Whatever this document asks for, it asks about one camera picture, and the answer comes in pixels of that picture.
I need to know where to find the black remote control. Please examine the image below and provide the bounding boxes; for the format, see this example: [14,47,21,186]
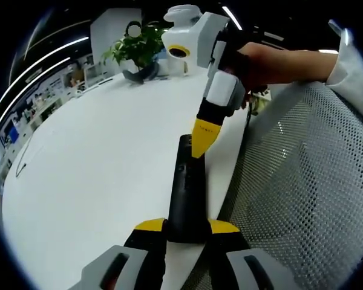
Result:
[168,134,211,244]

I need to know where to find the grey mesh chair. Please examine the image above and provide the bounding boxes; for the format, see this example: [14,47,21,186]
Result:
[181,81,363,290]

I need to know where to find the person's right hand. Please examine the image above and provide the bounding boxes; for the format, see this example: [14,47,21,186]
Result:
[235,41,276,105]

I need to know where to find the green potted plant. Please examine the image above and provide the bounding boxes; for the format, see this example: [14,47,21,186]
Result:
[102,22,170,73]

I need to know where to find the ceiling light strips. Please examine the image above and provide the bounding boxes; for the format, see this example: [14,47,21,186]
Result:
[0,5,285,138]

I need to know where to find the grey cable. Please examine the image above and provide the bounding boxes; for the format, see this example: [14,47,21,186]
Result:
[15,141,47,178]

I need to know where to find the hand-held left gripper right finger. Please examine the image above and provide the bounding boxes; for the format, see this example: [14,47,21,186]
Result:
[199,217,303,290]

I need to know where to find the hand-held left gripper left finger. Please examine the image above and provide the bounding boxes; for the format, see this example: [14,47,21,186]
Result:
[69,217,169,290]

